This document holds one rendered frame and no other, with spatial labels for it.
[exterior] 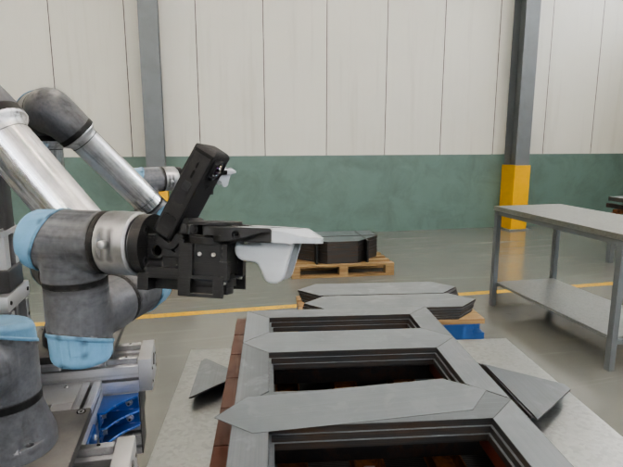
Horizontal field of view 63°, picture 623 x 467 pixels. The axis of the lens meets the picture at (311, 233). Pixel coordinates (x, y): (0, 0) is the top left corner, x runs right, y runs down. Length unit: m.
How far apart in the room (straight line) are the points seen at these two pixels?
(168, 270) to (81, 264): 0.10
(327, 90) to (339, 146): 0.91
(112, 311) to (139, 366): 0.76
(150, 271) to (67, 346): 0.14
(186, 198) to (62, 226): 0.15
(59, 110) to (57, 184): 0.60
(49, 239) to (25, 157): 0.22
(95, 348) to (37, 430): 0.35
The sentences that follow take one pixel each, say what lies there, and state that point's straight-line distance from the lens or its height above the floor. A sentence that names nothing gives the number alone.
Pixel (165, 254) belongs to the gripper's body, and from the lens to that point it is 0.60.
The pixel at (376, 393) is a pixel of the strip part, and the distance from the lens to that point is 1.49.
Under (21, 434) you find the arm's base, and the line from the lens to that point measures 1.01.
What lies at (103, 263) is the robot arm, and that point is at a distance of 0.63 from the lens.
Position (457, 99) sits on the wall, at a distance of 9.30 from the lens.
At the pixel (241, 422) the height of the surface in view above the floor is 0.87.
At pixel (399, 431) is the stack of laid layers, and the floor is 0.85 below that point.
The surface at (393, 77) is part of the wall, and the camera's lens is 8.85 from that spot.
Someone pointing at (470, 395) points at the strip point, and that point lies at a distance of 1.53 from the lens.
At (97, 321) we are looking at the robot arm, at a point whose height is 1.34.
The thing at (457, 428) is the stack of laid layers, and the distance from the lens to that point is 1.41.
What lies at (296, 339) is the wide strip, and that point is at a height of 0.87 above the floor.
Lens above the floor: 1.56
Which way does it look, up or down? 10 degrees down
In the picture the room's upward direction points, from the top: straight up
